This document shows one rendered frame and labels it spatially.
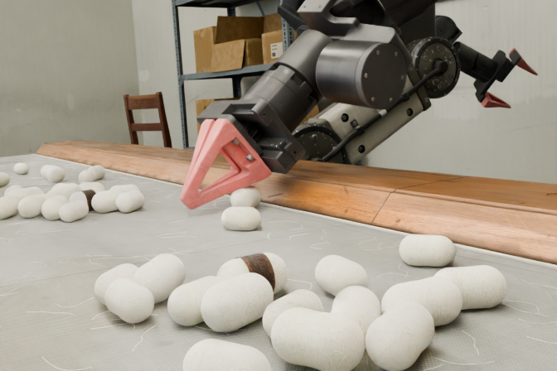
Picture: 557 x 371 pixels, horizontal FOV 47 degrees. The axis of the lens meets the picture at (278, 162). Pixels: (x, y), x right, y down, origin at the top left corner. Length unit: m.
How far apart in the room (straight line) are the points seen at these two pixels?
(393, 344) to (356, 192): 0.30
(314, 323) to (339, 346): 0.01
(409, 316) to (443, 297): 0.04
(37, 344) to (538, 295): 0.23
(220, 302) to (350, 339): 0.07
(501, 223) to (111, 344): 0.24
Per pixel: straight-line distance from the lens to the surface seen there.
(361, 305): 0.26
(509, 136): 2.75
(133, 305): 0.31
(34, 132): 5.24
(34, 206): 0.65
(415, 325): 0.25
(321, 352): 0.24
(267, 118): 0.54
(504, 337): 0.28
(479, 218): 0.43
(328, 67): 0.57
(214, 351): 0.23
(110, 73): 5.45
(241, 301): 0.28
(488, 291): 0.30
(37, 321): 0.34
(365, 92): 0.55
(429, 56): 1.15
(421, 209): 0.47
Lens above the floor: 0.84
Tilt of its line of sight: 6 degrees down
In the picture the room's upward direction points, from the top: 4 degrees counter-clockwise
